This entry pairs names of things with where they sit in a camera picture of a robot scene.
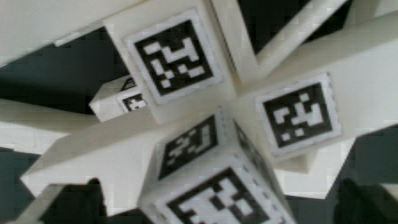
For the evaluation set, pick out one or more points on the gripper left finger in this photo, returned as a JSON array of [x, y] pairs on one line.
[[69, 204]]

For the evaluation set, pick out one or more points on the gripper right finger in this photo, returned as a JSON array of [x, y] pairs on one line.
[[366, 204]]

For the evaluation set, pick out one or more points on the white tagged cube leg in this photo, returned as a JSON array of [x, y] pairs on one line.
[[211, 184], [117, 98]]

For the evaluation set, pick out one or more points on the white chair back frame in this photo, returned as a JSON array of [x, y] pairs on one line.
[[352, 57]]

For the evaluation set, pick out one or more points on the white front fence bar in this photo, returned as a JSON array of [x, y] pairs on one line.
[[33, 125]]

